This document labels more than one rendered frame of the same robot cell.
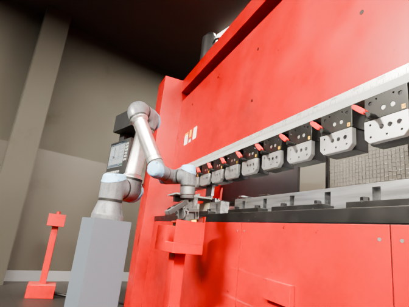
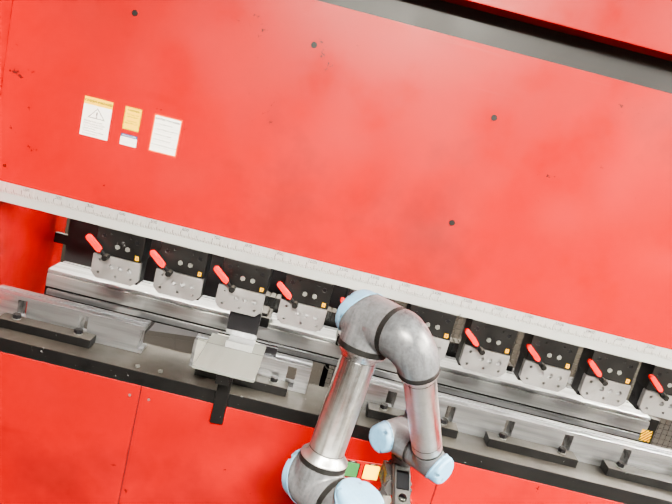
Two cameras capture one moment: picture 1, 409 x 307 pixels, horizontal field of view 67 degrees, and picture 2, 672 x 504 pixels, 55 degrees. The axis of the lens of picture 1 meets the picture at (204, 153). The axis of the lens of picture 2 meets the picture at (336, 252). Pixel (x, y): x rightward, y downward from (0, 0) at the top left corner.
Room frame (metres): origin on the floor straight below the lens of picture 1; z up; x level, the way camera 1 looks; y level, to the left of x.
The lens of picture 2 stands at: (1.26, 1.71, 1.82)
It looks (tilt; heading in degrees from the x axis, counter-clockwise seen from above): 13 degrees down; 291
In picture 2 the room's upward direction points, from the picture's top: 15 degrees clockwise
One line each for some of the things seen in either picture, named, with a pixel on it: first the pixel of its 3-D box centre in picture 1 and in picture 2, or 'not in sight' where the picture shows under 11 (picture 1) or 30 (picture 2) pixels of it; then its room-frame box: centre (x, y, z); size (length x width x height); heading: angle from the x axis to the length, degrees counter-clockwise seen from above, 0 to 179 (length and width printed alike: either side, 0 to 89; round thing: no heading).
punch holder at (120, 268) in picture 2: not in sight; (122, 253); (2.57, 0.10, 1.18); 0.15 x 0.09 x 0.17; 23
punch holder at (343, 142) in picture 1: (343, 133); (604, 374); (1.09, -0.52, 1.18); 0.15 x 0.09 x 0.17; 23
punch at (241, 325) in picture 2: (209, 192); (243, 323); (2.18, -0.07, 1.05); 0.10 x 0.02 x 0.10; 23
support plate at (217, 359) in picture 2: (189, 197); (231, 356); (2.12, 0.07, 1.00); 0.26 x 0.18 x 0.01; 113
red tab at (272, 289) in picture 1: (277, 292); not in sight; (1.17, -0.31, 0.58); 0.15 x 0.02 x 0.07; 23
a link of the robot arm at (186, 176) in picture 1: (187, 176); not in sight; (1.53, 0.07, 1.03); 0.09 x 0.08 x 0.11; 68
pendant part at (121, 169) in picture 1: (122, 158); not in sight; (3.09, 0.83, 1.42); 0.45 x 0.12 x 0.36; 40
